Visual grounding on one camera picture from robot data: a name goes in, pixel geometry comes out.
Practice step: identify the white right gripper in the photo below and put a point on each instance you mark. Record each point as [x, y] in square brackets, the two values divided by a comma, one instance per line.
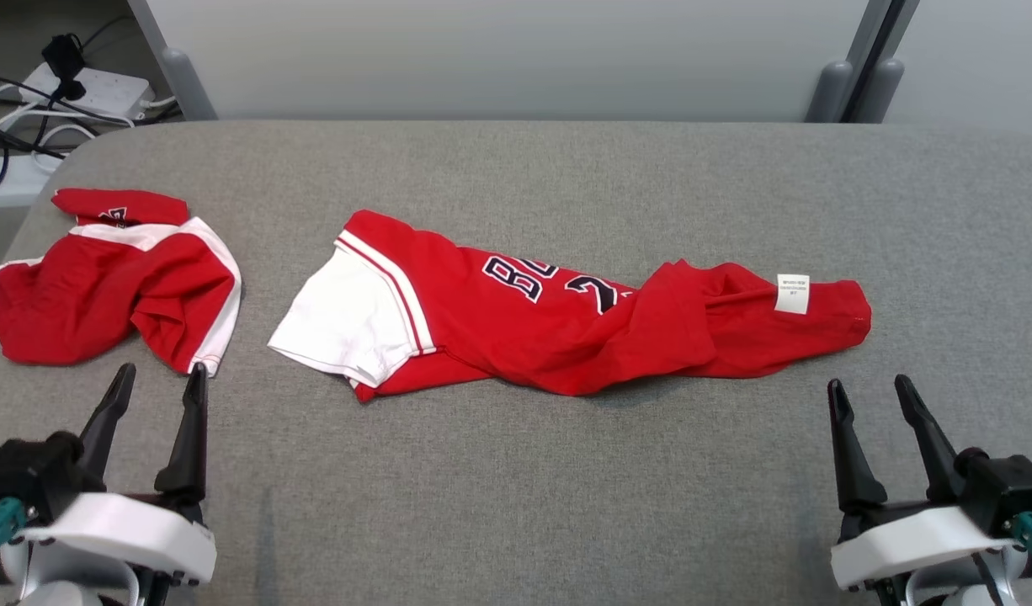
[912, 543]

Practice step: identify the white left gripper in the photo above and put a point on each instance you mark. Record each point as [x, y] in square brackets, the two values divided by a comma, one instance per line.
[120, 526]

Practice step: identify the red shorts white stripes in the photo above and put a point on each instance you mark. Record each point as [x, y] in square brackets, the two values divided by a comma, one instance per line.
[87, 286]

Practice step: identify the red jersey shirt white sleeves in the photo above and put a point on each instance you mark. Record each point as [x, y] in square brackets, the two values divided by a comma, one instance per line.
[516, 328]

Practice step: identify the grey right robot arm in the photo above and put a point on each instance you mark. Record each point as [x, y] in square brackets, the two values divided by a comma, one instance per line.
[969, 598]

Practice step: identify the white flat box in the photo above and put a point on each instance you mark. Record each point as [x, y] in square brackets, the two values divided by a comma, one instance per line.
[15, 181]

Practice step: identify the white power strip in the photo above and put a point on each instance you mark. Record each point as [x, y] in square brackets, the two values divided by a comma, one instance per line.
[103, 91]

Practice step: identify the black plug adapter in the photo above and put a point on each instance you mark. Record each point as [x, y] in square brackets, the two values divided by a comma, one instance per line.
[64, 59]

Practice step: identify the grey partition post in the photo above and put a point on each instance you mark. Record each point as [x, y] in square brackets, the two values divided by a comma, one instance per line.
[832, 88]
[183, 80]
[882, 84]

